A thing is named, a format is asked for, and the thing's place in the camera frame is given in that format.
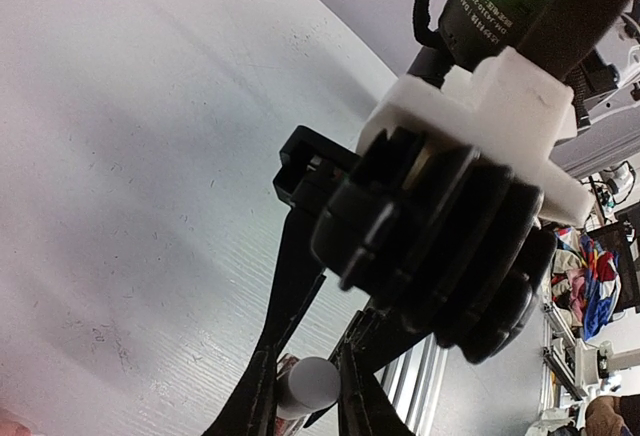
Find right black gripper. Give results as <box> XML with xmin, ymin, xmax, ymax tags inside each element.
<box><xmin>272</xmin><ymin>48</ymin><xmax>593</xmax><ymax>364</ymax></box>

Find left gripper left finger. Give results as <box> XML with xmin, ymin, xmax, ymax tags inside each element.
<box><xmin>205</xmin><ymin>208</ymin><xmax>325</xmax><ymax>435</ymax></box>

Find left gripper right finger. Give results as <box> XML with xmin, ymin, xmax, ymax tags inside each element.
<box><xmin>337</xmin><ymin>307</ymin><xmax>427</xmax><ymax>435</ymax></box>

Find white nail polish cap brush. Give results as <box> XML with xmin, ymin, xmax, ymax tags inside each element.
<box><xmin>286</xmin><ymin>357</ymin><xmax>341</xmax><ymax>416</ymax></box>

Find nail polish glass bottle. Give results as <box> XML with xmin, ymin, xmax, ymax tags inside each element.
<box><xmin>274</xmin><ymin>353</ymin><xmax>307</xmax><ymax>436</ymax></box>

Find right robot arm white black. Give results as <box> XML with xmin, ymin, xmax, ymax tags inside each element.
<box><xmin>259</xmin><ymin>0</ymin><xmax>630</xmax><ymax>370</ymax></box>

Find background clutter clothes pile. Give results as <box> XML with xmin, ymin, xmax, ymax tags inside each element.
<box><xmin>542</xmin><ymin>170</ymin><xmax>640</xmax><ymax>436</ymax></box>

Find aluminium front rail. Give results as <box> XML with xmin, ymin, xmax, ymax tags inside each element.
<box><xmin>376</xmin><ymin>335</ymin><xmax>448</xmax><ymax>435</ymax></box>

